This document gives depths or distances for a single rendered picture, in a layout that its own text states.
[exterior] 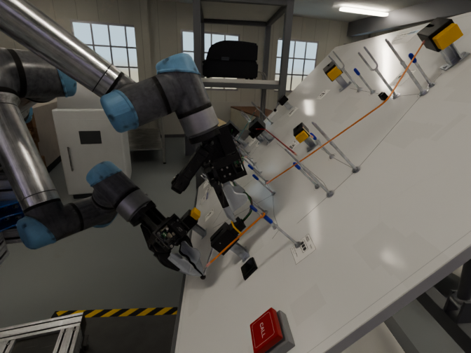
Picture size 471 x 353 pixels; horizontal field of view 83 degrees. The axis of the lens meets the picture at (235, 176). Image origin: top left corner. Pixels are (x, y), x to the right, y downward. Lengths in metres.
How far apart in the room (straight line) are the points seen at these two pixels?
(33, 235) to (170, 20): 6.58
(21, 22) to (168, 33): 6.40
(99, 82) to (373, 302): 0.62
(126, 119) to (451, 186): 0.52
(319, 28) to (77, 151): 6.73
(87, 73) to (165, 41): 6.37
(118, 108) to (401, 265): 0.50
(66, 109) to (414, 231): 3.40
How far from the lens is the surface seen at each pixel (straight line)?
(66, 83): 0.89
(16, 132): 0.78
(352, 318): 0.42
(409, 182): 0.51
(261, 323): 0.48
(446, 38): 0.67
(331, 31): 8.53
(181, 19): 7.09
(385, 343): 0.94
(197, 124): 0.53
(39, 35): 0.66
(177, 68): 0.54
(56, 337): 1.80
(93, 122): 3.48
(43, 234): 0.71
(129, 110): 0.52
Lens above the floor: 1.46
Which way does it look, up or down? 20 degrees down
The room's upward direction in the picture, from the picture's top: 2 degrees clockwise
